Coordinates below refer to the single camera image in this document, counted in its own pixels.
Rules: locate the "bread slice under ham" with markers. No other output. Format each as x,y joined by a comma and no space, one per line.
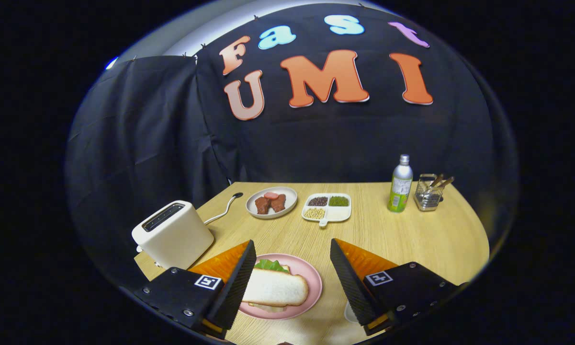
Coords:
268,307

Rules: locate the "white round plate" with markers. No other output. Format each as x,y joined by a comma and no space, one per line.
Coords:
289,194

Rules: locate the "green and silver bottle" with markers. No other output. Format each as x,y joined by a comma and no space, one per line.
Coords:
400,189

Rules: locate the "pink round plate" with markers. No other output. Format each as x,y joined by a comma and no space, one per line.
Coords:
311,278

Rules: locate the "pile of dark beans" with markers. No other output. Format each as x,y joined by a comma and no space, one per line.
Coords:
318,201

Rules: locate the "plain bread slice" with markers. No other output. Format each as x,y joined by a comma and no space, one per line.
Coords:
275,287

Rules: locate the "red sausage slice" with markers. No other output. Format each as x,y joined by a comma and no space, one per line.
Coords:
271,195

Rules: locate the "pile of green beans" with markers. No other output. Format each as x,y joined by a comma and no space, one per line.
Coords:
338,201

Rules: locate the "brown meat piece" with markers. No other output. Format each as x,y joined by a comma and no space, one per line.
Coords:
262,205
278,203

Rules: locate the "white rounded square dish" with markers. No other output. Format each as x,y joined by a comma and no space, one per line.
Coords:
349,314

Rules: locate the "cream toaster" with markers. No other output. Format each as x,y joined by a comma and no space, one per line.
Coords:
177,239

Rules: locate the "black backdrop cloth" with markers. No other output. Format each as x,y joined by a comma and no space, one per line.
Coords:
316,139

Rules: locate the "green lettuce leaf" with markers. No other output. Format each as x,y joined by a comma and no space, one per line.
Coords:
270,265

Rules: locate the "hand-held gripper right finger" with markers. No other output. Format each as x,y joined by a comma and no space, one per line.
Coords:
350,287

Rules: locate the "pile of pale soybeans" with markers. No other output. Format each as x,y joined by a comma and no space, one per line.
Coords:
315,212

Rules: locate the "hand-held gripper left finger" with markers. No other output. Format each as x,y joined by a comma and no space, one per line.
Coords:
237,287

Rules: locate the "white divided dish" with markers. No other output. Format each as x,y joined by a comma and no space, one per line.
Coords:
337,214

